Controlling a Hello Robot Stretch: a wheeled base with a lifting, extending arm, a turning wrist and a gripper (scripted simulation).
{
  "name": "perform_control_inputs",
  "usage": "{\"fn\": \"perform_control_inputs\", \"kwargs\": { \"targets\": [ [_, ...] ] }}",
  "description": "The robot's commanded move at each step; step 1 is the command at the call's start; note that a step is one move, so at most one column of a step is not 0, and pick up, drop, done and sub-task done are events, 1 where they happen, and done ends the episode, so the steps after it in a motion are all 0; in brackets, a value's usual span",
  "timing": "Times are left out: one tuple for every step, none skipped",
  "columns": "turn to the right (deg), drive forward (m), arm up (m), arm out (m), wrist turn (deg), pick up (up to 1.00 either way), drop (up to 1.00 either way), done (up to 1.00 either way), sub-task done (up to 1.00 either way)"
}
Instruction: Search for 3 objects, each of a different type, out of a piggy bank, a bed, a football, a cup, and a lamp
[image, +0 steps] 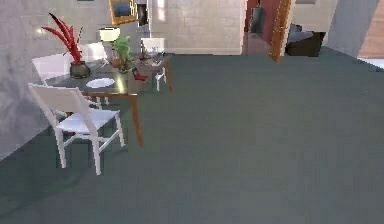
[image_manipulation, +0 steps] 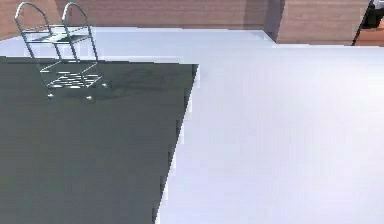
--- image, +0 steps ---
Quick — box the gold framed picture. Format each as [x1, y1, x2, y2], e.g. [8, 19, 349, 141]
[108, 0, 138, 26]

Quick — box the white chair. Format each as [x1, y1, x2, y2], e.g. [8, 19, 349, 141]
[140, 37, 167, 92]
[31, 53, 110, 111]
[27, 83, 126, 177]

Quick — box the brown wooden room door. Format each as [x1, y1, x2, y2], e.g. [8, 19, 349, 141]
[268, 0, 292, 64]

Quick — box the white lamp shade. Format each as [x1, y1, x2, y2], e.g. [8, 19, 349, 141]
[98, 27, 121, 42]

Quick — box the green house plant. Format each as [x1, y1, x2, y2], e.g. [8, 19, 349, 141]
[110, 35, 134, 75]

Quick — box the white plate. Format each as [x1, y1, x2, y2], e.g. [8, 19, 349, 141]
[85, 77, 116, 89]

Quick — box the dark candle holder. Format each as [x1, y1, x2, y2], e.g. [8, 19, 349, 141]
[139, 41, 151, 61]

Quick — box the black sofa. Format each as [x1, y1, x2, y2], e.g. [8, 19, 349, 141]
[285, 23, 327, 58]

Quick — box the brown wooden dining table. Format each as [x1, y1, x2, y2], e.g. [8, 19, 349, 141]
[45, 54, 174, 148]

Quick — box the dark framed picture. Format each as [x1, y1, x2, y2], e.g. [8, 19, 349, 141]
[136, 3, 150, 28]

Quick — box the red plant in dark pot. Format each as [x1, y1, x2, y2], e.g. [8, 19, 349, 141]
[41, 12, 92, 80]

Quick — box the dark hanging picture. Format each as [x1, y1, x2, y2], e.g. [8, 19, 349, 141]
[249, 5, 266, 34]

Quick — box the small red object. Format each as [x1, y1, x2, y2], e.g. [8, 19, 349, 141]
[131, 67, 149, 82]

